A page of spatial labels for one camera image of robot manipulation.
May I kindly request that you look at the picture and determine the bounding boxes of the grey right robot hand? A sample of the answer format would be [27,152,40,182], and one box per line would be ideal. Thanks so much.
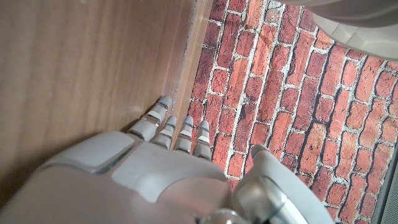
[0,95,335,224]

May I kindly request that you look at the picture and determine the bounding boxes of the white grey collapsible bucket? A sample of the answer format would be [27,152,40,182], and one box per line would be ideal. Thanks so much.
[276,0,398,62]

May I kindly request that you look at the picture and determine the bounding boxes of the printed brick wall backdrop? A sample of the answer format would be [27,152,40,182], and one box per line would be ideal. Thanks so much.
[186,0,398,224]

